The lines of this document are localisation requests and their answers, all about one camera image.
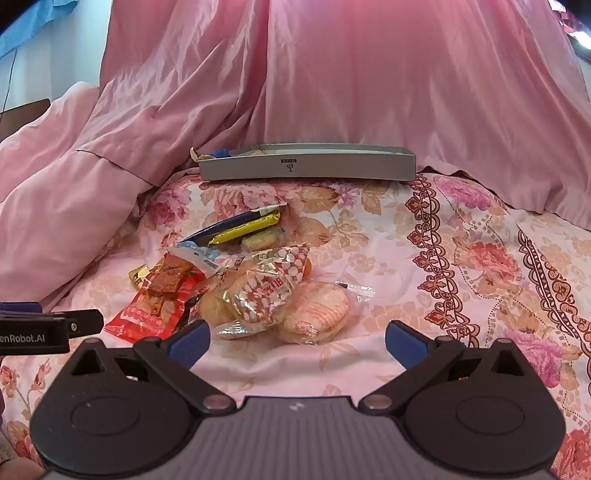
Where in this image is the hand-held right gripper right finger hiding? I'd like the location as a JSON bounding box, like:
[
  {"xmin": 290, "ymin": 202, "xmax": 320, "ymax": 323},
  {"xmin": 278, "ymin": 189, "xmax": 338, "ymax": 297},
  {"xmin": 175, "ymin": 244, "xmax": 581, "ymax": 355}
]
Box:
[{"xmin": 358, "ymin": 319, "xmax": 527, "ymax": 415}]

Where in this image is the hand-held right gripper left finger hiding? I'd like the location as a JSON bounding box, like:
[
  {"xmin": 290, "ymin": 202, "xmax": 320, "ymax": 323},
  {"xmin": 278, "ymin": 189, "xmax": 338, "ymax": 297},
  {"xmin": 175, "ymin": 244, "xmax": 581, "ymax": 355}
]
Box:
[{"xmin": 68, "ymin": 319, "xmax": 237, "ymax": 415}]

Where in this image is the clear round biscuit packet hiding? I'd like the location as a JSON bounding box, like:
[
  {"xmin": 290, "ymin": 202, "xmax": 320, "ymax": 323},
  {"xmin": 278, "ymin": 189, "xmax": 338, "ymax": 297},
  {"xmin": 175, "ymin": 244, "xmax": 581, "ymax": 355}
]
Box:
[{"xmin": 196, "ymin": 270, "xmax": 241, "ymax": 326}]

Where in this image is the red jerky packet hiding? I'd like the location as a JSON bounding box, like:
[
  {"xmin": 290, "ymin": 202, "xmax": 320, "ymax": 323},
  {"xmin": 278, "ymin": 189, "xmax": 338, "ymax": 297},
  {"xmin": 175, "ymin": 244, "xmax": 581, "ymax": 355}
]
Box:
[{"xmin": 104, "ymin": 254, "xmax": 207, "ymax": 343}]

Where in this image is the gold candy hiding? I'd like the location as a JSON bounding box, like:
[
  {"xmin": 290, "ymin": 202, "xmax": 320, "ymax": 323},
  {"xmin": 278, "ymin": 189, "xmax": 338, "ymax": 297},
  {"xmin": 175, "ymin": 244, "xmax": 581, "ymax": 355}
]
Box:
[{"xmin": 128, "ymin": 264, "xmax": 151, "ymax": 290}]

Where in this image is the blue white snack packet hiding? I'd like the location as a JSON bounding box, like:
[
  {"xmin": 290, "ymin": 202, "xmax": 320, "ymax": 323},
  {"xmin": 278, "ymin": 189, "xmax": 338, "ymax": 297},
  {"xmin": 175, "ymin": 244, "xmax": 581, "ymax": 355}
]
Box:
[{"xmin": 167, "ymin": 242, "xmax": 223, "ymax": 278}]

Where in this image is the pink striped cake packet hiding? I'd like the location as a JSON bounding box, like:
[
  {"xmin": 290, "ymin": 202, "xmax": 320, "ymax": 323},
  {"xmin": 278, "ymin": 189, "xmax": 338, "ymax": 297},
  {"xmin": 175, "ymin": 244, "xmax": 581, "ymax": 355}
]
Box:
[{"xmin": 276, "ymin": 280, "xmax": 376, "ymax": 345}]

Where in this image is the polka dot cracker packet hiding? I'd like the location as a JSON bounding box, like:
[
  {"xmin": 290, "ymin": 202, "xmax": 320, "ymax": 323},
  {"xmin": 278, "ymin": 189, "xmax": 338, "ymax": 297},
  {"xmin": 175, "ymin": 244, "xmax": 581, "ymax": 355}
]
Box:
[{"xmin": 226, "ymin": 244, "xmax": 311, "ymax": 329}]

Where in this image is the dark blue snack bar packet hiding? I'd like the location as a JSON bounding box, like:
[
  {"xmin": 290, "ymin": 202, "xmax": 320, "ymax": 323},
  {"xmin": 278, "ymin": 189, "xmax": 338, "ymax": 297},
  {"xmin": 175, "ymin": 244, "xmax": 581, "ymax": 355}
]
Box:
[{"xmin": 182, "ymin": 204, "xmax": 288, "ymax": 245}]

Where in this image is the yellow snack packet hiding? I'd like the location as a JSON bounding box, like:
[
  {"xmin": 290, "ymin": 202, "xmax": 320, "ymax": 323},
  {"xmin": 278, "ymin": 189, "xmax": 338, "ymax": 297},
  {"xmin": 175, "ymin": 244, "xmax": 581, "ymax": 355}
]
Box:
[{"xmin": 208, "ymin": 210, "xmax": 282, "ymax": 246}]

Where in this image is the grey tin tray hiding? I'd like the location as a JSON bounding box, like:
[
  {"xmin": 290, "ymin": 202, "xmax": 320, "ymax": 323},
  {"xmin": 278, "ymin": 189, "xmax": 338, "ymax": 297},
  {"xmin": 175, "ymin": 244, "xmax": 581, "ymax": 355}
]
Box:
[{"xmin": 198, "ymin": 142, "xmax": 417, "ymax": 184}]

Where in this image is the floral bedsheet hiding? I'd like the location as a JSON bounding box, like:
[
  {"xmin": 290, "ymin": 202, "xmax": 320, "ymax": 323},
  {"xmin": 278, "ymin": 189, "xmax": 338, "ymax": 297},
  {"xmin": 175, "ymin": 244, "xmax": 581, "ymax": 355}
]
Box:
[{"xmin": 0, "ymin": 168, "xmax": 591, "ymax": 480}]

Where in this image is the pink duvet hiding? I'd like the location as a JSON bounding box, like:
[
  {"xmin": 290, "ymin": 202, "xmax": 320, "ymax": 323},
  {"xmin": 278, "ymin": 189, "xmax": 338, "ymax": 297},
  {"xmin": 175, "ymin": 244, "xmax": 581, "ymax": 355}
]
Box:
[{"xmin": 0, "ymin": 83, "xmax": 185, "ymax": 315}]

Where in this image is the dark wooden headboard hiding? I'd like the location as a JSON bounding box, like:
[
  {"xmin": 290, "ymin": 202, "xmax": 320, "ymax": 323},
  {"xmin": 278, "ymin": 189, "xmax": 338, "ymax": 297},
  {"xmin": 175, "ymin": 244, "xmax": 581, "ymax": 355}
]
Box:
[{"xmin": 0, "ymin": 98, "xmax": 51, "ymax": 127}]

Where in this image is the pink satin curtain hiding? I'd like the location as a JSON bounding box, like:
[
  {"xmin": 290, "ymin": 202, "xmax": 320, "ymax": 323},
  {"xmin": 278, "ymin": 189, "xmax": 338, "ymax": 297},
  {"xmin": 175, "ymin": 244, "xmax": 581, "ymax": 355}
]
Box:
[{"xmin": 76, "ymin": 0, "xmax": 591, "ymax": 217}]

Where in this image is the blue cloth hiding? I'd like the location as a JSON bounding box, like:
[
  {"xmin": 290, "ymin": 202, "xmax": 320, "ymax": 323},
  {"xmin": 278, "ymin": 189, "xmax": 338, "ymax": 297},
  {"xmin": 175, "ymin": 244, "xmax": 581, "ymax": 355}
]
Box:
[{"xmin": 0, "ymin": 0, "xmax": 79, "ymax": 58}]

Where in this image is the thin black cable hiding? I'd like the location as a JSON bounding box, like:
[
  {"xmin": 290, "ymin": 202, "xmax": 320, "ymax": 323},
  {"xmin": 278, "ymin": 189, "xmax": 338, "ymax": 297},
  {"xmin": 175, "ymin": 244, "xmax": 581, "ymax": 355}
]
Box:
[{"xmin": 2, "ymin": 46, "xmax": 19, "ymax": 112}]

